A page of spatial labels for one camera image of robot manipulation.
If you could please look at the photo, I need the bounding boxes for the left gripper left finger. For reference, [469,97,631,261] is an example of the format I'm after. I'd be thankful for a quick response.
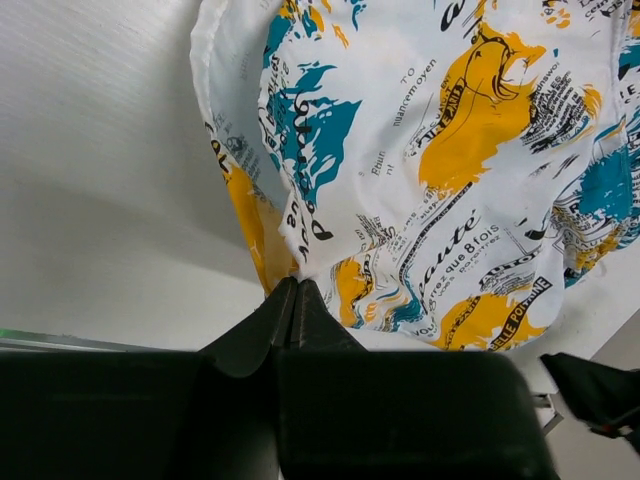
[1,278,297,479]

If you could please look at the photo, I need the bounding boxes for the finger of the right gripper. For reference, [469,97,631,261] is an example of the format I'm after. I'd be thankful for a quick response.
[541,353,639,440]

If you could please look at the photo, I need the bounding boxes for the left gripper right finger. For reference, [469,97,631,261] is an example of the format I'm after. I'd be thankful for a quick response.
[274,280,556,479]

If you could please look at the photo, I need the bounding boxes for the white yellow teal printed shorts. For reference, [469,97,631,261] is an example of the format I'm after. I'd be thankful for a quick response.
[190,1,639,352]

